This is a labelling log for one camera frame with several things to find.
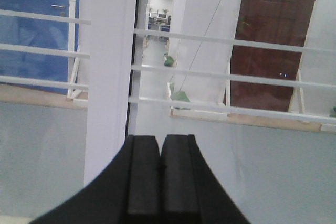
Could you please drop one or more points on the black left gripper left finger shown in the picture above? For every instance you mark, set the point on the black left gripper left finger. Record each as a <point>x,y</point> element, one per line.
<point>126,191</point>

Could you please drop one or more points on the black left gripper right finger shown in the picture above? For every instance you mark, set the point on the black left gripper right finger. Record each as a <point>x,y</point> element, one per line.
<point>190,191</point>

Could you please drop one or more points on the white framed transparent door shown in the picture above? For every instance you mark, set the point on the white framed transparent door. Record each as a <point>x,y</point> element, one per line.
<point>57,137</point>

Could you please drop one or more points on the dark red door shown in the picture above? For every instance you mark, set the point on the dark red door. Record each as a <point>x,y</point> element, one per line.
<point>282,22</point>

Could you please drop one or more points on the blue door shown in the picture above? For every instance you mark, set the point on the blue door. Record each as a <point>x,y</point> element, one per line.
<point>22,31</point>

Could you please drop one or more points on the green sandbag in tray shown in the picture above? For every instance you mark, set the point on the green sandbag in tray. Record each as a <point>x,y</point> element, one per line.
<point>177,95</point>

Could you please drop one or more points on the white framed wooden tray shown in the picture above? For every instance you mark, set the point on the white framed wooden tray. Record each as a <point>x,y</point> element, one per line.
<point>304,119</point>

